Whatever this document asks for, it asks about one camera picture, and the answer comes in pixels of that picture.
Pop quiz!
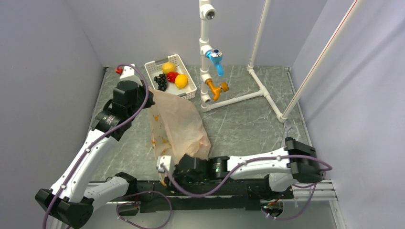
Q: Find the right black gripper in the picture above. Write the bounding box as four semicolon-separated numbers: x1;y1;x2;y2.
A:
164;163;208;193

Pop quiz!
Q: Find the orange translucent plastic bag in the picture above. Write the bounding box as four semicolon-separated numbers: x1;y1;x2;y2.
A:
148;88;212;165

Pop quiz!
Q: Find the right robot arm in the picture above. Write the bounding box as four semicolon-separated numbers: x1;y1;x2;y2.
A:
172;137;324;198

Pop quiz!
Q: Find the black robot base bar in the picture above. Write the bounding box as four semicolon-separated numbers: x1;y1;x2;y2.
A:
106;178;295;216

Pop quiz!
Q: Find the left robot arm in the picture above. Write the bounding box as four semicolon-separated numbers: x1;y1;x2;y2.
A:
35;80;154;229

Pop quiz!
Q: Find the dark fake grape bunch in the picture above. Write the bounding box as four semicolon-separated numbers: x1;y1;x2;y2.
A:
153;73;168;91

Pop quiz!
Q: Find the red fake pepper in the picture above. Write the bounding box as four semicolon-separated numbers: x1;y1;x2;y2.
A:
166;72;179;83

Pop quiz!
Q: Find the yellow fake lemon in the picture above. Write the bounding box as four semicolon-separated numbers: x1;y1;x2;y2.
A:
161;62;176;74

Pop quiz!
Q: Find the orange fake orange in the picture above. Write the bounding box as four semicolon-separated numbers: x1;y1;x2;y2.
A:
174;74;188;89

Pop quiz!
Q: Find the white plastic basket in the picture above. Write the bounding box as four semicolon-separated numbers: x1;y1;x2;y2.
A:
144;54;197;100

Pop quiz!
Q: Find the orange plastic faucet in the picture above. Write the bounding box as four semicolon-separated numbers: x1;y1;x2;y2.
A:
205;79;229;102

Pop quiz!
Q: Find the blue plastic faucet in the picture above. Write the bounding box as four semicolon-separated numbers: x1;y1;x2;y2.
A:
205;49;224;77

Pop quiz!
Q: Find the silver wrench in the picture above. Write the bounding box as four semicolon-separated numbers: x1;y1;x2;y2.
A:
281;119;292;147

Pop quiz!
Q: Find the white diagonal pole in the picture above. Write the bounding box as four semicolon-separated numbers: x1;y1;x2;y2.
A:
279;0;362;121

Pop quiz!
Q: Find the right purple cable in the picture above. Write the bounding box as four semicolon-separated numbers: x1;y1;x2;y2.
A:
158;155;333;199

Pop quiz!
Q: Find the purple cable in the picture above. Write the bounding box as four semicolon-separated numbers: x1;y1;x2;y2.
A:
42;64;150;229
158;155;333;199

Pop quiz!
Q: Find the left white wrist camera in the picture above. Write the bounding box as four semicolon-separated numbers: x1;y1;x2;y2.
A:
115;64;144;88

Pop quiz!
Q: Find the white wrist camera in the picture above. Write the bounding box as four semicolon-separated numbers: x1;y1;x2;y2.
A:
156;155;175;174
115;64;144;88

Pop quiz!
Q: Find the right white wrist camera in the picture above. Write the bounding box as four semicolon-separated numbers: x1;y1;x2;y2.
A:
156;155;175;174

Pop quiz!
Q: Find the white pvc pipe frame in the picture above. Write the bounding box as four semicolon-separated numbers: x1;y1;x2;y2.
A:
199;0;288;123

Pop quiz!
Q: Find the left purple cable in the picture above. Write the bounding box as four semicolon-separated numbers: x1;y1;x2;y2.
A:
42;64;150;229

